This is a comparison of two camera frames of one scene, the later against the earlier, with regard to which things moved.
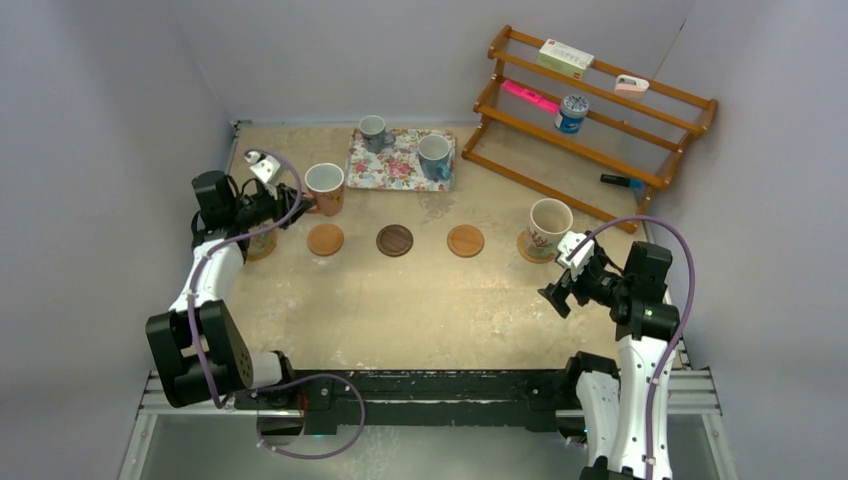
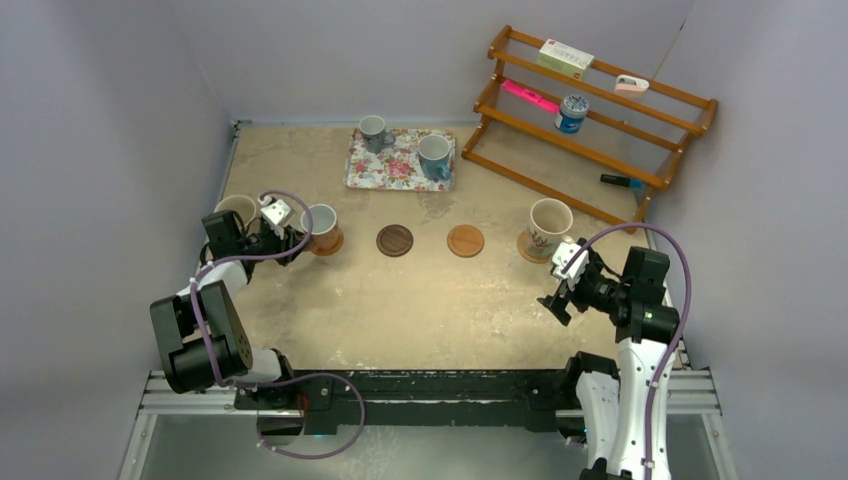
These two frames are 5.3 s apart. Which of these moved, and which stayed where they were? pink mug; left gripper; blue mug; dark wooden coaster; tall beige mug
Moved: pink mug; left gripper
Stayed: tall beige mug; blue mug; dark wooden coaster
